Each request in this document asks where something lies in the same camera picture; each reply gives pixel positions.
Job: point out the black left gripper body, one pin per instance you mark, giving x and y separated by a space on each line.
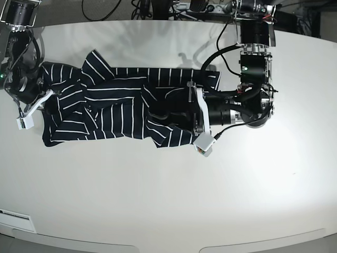
173 109

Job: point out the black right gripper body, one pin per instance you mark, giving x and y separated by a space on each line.
51 103

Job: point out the navy white striped T-shirt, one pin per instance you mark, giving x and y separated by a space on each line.
97 101

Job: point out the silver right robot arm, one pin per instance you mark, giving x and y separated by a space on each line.
20 53

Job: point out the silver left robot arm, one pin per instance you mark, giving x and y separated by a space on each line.
251 103

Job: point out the white power strip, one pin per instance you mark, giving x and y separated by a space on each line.
199 8

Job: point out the white label sticker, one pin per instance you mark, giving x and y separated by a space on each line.
17 221

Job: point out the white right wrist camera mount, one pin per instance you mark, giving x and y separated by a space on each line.
26 120

